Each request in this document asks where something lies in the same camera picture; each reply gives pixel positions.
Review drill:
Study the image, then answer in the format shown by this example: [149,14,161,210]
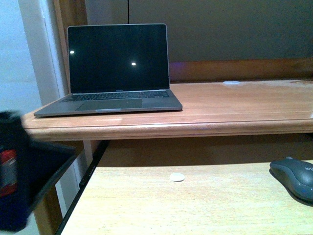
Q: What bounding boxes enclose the wooden desk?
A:
[22,0,313,235]

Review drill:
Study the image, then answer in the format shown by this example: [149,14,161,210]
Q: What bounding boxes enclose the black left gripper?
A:
[0,111,75,232]

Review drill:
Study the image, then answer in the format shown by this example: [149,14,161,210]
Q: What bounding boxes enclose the wooden pull-out keyboard tray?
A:
[58,140,313,235]

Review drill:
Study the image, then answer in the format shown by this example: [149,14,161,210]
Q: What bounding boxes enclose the grey wireless computer mouse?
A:
[269,157,313,206]

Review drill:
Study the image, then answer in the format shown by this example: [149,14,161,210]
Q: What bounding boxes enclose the grey laptop computer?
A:
[34,23,182,118]

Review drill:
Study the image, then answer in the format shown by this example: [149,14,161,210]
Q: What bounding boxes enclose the white round tray sticker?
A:
[170,172,185,182]

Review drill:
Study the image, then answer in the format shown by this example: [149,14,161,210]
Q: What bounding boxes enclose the white round desk sticker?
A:
[223,81,240,85]

